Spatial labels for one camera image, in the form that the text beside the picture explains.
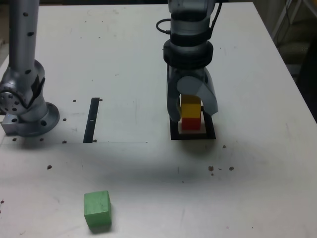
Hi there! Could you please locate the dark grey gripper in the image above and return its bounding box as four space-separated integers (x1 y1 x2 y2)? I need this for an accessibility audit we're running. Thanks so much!
166 64 219 123

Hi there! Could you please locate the yellow cube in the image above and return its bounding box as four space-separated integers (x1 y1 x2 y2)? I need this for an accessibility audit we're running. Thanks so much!
181 95 201 119

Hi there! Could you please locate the red cube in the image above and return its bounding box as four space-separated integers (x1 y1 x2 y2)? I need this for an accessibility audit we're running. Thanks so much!
181 117 201 131

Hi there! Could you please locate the green cube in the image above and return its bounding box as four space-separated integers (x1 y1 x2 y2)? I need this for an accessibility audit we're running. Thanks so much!
83 190 112 230

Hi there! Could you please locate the black tape square outline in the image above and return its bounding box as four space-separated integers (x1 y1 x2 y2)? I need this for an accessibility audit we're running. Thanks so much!
169 106 216 141

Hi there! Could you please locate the black tape strip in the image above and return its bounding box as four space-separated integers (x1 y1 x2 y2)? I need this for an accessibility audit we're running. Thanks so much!
83 97 101 144

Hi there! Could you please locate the white metal rack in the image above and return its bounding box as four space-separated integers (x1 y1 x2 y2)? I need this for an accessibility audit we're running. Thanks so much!
271 0 317 48

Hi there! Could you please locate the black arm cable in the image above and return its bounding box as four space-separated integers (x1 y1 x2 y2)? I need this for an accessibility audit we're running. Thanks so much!
156 0 223 35

